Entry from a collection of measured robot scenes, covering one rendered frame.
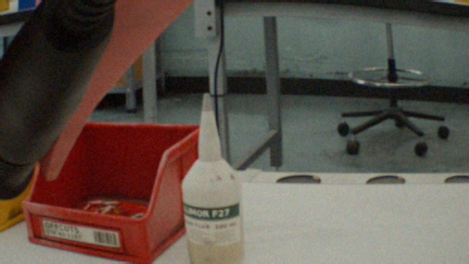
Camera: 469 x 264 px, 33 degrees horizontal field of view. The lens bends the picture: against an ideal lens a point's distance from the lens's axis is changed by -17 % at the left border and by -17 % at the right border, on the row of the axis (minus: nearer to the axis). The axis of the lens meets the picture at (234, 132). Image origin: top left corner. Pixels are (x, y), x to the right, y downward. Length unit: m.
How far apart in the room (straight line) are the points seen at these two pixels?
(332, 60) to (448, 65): 0.71
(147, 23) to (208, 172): 0.36
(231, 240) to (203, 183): 0.04
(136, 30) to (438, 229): 0.43
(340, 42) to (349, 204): 4.09
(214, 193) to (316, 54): 4.24
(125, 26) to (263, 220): 0.46
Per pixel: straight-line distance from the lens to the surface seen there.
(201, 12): 2.66
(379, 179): 0.73
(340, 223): 0.60
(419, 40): 4.65
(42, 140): 0.17
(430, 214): 0.61
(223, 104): 2.72
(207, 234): 0.53
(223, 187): 0.52
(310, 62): 4.77
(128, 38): 0.17
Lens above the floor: 0.95
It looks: 13 degrees down
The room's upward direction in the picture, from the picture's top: 3 degrees counter-clockwise
